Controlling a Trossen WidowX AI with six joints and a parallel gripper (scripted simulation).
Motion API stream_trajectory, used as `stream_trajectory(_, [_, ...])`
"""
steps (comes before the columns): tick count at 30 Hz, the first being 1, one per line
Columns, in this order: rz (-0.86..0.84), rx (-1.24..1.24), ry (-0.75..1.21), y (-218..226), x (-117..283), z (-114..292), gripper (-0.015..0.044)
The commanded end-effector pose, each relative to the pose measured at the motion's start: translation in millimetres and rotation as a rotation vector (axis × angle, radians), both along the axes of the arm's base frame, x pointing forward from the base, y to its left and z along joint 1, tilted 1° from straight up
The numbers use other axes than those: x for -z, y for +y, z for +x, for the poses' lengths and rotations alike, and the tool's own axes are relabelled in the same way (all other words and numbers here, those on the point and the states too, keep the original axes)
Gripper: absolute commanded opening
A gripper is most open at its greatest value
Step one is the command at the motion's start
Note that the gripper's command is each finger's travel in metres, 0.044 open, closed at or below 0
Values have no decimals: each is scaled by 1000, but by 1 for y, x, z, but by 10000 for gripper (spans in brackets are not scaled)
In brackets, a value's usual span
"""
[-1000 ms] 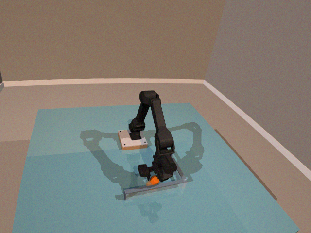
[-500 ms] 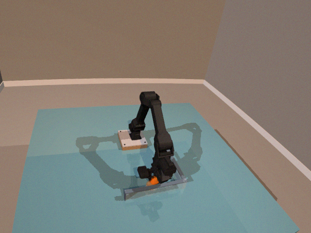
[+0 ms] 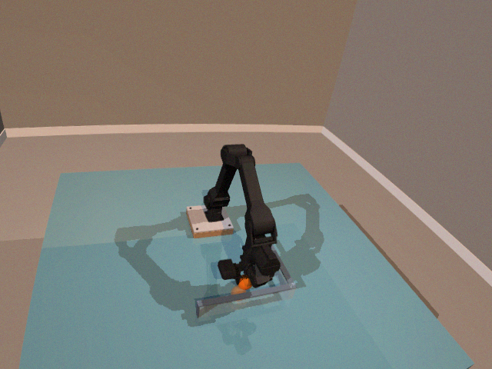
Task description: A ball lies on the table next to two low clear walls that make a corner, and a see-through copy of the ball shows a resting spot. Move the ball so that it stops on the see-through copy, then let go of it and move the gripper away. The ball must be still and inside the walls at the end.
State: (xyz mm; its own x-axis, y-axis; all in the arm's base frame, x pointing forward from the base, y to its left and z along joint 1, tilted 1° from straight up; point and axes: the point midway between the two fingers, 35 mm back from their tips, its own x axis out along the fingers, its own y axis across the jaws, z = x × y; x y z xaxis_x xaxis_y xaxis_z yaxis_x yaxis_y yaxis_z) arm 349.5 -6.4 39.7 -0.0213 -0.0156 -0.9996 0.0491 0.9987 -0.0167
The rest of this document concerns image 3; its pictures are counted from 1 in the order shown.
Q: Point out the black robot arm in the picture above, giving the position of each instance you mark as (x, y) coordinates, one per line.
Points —
(258, 217)

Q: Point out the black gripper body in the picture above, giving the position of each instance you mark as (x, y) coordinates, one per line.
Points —
(229, 270)

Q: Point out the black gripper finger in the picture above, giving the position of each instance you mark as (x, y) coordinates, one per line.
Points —
(237, 279)

